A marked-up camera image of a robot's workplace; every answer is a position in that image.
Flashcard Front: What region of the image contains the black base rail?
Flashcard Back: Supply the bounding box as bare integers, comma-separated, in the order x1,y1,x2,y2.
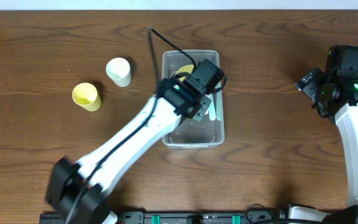
39,208,288,224

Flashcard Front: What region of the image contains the yellow plastic bowl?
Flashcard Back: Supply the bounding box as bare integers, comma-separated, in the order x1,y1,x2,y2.
174,65,194,82

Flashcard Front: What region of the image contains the pale green spoon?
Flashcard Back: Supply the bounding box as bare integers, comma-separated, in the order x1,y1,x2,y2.
215,90,223,121

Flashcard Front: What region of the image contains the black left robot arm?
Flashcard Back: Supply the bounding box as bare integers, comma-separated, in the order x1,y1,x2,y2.
45,59,227,223

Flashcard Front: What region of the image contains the yellow plastic cup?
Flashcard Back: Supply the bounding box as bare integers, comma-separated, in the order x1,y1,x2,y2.
71,83,101,112

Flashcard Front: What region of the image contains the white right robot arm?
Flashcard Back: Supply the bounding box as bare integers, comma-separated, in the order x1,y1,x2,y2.
286,45,358,223

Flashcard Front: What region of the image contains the black left camera cable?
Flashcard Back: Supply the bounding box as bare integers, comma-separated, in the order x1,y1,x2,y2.
63,26,228,224

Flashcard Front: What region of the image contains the white plastic fork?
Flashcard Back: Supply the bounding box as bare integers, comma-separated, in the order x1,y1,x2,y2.
207,94,216,121

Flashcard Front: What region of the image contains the white plastic cup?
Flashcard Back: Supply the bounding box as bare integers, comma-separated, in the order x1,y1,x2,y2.
106,57,132,87

